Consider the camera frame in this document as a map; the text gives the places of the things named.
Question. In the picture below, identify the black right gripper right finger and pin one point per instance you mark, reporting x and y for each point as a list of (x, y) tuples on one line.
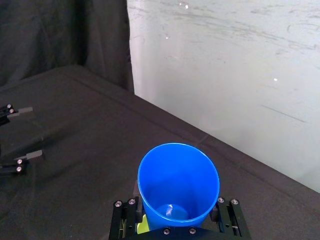
[(231, 220)]

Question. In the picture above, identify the blue plastic cup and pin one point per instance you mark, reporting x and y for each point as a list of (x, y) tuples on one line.
[(178, 175)]

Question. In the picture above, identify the yellow-green plastic cup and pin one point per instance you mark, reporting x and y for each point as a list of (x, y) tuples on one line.
[(143, 225)]

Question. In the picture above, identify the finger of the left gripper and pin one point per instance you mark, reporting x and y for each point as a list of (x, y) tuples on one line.
[(17, 166), (11, 113)]

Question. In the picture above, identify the black table cloth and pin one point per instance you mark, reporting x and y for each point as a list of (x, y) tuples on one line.
[(80, 140)]

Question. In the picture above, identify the black hanging cloth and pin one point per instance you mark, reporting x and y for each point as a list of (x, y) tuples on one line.
[(62, 37)]

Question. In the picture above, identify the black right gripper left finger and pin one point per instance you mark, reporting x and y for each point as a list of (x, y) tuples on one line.
[(125, 217)]

